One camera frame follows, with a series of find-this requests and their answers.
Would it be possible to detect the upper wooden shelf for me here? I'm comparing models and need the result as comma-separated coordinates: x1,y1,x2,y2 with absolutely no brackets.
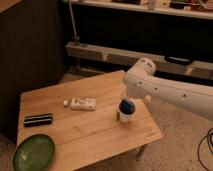
62,0,213,20

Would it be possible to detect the white cup with blue ball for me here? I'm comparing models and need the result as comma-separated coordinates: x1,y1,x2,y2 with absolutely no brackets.
118,99,136,123

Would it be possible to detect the wooden folding table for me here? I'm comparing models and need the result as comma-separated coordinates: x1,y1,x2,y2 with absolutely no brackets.
17,71,162,171

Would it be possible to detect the black cable on floor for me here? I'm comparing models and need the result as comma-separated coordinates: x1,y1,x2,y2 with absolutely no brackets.
197,127,213,171

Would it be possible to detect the black handle on beam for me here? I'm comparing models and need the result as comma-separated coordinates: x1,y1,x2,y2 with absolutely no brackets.
164,56,193,66

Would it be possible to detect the long wooden shelf beam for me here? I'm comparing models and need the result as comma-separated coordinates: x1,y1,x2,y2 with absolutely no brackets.
66,42,213,80

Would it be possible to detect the green ceramic bowl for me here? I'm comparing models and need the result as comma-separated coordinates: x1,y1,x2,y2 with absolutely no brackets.
13,134,56,171

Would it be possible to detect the white plastic bottle lying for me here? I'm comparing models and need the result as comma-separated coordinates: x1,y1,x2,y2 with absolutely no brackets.
63,97,96,111

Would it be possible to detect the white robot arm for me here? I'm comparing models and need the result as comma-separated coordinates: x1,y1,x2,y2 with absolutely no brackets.
123,58,213,121

